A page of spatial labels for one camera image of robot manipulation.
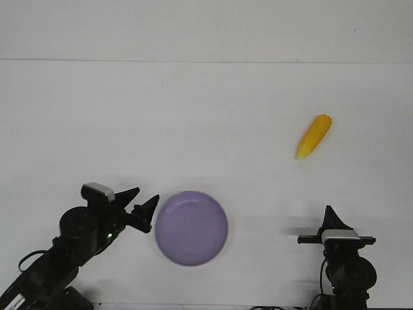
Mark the yellow corn cob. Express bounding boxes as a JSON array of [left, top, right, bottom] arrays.
[[296, 114, 333, 160]]

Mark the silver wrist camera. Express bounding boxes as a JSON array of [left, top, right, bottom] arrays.
[[321, 229, 361, 245], [81, 182, 116, 204]]

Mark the purple round plate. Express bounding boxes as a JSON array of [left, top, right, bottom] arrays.
[[155, 191, 229, 267]]

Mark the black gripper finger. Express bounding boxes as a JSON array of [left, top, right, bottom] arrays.
[[131, 194, 159, 226], [321, 205, 347, 231], [114, 187, 140, 209]]

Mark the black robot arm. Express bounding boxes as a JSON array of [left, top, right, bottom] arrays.
[[1, 182, 159, 309], [297, 205, 378, 309]]

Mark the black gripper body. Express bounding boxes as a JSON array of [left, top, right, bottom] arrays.
[[87, 201, 152, 239], [297, 231, 376, 258]]

